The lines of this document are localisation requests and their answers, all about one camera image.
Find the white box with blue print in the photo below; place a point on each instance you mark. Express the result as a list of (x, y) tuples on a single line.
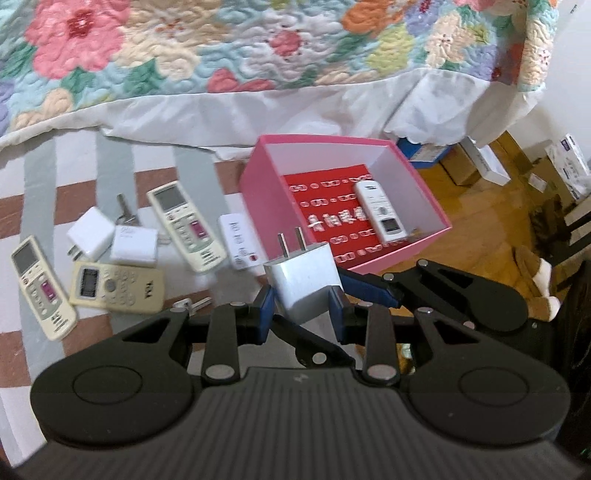
[(570, 161)]

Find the small white remote with screen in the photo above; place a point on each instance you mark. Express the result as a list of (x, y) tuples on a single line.
[(378, 207)]

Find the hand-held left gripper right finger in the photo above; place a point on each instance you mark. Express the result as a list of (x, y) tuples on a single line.
[(337, 316)]

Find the cream remote with pink button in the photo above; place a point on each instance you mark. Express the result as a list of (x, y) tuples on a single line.
[(41, 286), (189, 228)]

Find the white charger plug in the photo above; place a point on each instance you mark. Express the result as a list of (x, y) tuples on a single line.
[(300, 281), (134, 247), (92, 230)]

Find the yellowish remote with round button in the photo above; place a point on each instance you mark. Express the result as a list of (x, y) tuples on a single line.
[(124, 288)]

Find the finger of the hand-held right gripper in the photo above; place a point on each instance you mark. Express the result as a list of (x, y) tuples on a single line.
[(304, 341), (369, 288)]

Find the brown cardboard box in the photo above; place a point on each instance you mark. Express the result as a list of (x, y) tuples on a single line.
[(457, 170)]

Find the single metal key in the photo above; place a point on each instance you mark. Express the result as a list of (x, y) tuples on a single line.
[(198, 303)]

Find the floral quilt with white border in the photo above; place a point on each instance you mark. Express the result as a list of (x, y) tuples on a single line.
[(184, 46)]

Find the checked grey and brown blanket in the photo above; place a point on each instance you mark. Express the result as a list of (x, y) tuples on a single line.
[(115, 161)]

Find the flat white box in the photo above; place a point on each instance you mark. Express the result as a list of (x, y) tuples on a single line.
[(485, 161)]

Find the brown plush slipper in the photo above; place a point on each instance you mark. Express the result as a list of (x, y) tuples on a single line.
[(535, 277)]

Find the bunch of metal keys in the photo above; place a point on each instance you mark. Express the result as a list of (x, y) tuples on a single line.
[(122, 205)]

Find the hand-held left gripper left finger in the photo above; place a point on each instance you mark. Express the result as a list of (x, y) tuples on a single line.
[(264, 318)]

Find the white remote with red button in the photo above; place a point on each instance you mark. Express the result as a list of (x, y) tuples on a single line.
[(240, 240)]

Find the pink cardboard box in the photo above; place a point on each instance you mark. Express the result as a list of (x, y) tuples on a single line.
[(263, 207)]

